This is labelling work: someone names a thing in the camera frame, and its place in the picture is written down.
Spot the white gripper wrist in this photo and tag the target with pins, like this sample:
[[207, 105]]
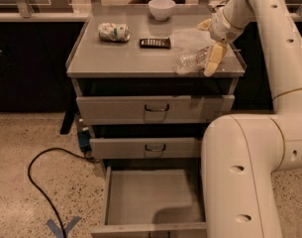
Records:
[[220, 27]]

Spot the clear plastic water bottle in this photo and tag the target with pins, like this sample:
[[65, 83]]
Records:
[[190, 62]]

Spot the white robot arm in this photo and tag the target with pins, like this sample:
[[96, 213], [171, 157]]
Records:
[[241, 151]]

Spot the grey metal drawer cabinet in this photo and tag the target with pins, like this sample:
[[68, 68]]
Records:
[[99, 68]]

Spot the top grey drawer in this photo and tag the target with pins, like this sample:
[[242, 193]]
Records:
[[119, 110]]

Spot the middle grey drawer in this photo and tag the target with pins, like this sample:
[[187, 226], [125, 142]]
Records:
[[145, 148]]

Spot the bottom grey open drawer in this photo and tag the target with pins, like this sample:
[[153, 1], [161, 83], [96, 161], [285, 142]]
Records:
[[147, 202]]

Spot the white ceramic bowl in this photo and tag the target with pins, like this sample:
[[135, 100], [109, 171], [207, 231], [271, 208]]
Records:
[[161, 10]]

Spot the crushed green white can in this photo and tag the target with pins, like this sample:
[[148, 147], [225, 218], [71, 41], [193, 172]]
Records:
[[114, 32]]

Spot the blue power adapter box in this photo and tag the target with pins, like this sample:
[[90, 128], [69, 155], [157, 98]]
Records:
[[84, 140]]

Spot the blue tape floor mark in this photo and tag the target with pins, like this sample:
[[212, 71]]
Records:
[[62, 232]]

